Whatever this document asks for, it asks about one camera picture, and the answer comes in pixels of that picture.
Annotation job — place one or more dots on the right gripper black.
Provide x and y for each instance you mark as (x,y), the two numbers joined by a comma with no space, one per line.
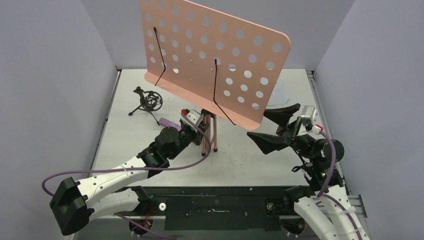
(288,131)

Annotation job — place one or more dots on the black microphone shock mount tripod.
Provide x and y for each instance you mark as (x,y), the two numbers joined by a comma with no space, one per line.
(150,101)

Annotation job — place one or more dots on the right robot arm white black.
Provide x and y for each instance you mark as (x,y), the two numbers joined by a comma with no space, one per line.
(325,206)

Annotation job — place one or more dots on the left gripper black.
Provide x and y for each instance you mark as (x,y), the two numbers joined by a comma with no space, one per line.
(197,136)

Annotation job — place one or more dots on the wrist camera silver box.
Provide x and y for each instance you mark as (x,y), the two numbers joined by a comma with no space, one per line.
(190,114)
(308,121)

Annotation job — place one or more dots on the purple glitter microphone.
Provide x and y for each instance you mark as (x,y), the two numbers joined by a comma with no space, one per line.
(168,123)

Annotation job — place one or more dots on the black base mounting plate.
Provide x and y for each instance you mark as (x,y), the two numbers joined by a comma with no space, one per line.
(216,208)

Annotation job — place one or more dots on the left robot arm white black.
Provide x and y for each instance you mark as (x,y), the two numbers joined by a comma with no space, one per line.
(75,203)

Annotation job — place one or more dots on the pink perforated music stand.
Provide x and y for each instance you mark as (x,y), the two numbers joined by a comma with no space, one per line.
(222,63)

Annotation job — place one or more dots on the white sheet music paper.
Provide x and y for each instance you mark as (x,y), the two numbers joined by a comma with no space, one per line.
(279,95)

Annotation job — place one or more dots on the left wrist camera silver box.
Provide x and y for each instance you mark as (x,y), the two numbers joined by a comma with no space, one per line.
(190,114)

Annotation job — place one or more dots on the right wrist camera silver box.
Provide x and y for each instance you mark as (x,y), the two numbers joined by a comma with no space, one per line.
(308,121)

